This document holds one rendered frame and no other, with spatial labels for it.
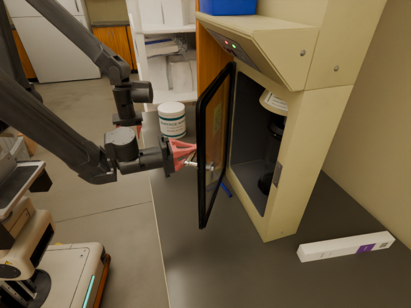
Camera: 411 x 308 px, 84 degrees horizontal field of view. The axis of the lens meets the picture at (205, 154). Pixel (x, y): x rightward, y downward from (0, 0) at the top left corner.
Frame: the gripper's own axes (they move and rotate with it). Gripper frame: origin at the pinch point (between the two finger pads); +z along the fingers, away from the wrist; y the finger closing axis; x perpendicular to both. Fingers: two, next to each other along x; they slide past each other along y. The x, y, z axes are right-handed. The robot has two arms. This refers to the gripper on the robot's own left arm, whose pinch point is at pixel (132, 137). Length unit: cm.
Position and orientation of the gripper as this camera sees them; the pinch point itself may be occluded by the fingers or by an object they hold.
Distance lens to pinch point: 91.3
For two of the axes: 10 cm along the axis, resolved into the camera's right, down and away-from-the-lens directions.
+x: -2.9, -5.7, 7.7
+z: 0.0, 8.0, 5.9
